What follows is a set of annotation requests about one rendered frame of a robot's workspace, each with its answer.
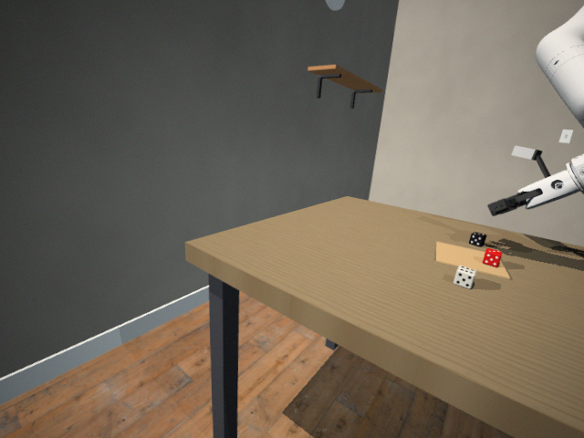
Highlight tan flat mat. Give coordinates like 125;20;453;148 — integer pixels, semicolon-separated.
435;242;510;280

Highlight red die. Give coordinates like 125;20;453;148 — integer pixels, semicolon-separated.
483;248;502;267

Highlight black die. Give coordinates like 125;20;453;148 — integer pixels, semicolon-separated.
469;232;486;247

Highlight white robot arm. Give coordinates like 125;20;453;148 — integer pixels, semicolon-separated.
511;6;584;189

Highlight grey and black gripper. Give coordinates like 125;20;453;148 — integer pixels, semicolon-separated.
488;162;584;216

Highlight white die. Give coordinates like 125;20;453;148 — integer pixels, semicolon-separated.
454;266;476;289

